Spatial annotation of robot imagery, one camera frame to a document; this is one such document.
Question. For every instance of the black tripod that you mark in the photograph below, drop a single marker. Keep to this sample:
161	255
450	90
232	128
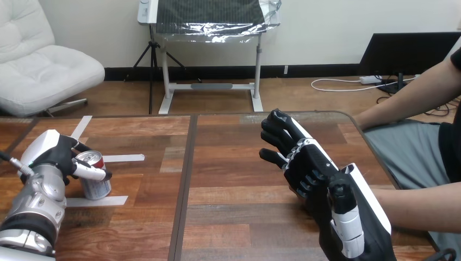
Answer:
153	54

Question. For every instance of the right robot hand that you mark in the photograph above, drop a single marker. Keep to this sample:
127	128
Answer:
317	169

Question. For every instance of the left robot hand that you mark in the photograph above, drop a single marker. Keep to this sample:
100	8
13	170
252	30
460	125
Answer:
54	151

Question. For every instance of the red and white drink can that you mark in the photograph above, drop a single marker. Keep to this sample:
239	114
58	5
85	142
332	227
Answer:
95	187

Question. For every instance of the dark screen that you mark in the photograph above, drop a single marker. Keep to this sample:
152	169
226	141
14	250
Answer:
407	54

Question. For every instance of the white cushioned chair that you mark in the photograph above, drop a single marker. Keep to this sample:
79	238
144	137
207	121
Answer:
39	72

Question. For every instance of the white power strip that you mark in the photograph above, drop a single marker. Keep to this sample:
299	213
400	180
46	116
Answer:
370	79

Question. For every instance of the white desk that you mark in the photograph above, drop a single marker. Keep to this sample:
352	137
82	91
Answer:
165	72

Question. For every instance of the person's forearm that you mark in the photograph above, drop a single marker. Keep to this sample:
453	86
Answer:
425	209
399	104

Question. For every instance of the person's body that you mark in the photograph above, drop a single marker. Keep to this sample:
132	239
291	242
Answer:
407	151

